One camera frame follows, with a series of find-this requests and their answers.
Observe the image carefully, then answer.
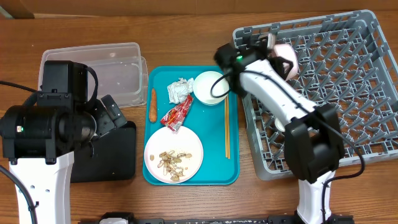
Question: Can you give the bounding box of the pink bowl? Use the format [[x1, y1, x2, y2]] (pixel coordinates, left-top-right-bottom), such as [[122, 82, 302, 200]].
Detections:
[[272, 44, 299, 81]]

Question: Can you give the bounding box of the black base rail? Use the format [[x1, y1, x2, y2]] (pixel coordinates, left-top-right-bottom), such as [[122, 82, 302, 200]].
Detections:
[[77, 211, 355, 224]]

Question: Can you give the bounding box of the black tray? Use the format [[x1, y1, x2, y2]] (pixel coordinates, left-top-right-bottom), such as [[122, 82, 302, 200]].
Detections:
[[71, 121, 137, 183]]

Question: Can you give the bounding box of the wooden chopstick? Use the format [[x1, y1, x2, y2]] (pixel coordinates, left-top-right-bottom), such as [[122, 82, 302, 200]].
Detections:
[[224, 95, 229, 159], [225, 95, 231, 159]]

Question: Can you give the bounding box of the grey dishwasher rack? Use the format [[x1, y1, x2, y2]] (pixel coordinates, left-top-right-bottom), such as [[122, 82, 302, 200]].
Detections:
[[233, 10, 397, 163]]

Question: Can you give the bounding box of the white cup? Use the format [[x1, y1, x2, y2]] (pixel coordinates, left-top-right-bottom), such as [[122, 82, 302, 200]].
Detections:
[[274, 118, 285, 133]]

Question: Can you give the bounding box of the teal plastic tray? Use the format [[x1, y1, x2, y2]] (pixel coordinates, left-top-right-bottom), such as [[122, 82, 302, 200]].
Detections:
[[142, 65, 240, 185]]

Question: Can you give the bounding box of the clear plastic container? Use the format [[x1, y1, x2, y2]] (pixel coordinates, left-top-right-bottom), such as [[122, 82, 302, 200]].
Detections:
[[37, 42, 148, 108]]

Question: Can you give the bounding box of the white bowl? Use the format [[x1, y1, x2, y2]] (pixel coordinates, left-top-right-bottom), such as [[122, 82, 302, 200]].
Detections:
[[193, 71, 229, 106]]

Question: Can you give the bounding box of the red snack wrapper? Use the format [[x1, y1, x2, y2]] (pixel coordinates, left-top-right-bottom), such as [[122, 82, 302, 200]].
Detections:
[[160, 95, 193, 131]]

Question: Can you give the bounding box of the orange carrot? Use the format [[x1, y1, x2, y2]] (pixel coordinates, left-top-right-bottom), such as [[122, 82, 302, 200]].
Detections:
[[149, 88, 157, 123]]

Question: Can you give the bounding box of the pink plate with food scraps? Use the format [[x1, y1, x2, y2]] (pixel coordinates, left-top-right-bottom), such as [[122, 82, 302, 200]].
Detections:
[[144, 127, 204, 184]]

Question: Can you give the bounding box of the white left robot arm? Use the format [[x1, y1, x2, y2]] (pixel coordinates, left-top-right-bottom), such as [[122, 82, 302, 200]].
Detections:
[[1, 60, 127, 223]]

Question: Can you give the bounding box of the crumpled white tissue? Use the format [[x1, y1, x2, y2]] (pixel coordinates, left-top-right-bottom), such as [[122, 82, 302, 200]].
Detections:
[[167, 78, 194, 104]]

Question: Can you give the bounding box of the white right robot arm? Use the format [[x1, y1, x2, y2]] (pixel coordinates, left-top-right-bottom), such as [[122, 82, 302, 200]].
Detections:
[[214, 34, 345, 223]]

